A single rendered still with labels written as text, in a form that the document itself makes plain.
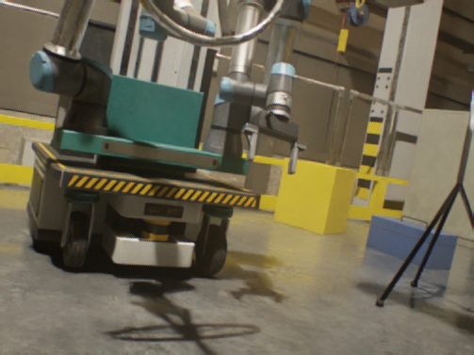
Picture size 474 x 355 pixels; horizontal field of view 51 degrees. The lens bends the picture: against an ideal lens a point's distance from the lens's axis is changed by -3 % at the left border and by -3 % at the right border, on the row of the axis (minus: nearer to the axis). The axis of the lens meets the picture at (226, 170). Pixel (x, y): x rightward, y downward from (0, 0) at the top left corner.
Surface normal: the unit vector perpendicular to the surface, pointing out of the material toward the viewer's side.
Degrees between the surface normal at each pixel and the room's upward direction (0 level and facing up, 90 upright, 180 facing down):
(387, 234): 90
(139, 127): 90
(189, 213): 90
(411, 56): 90
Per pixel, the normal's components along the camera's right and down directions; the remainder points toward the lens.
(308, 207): -0.61, -0.06
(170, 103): 0.43, 0.14
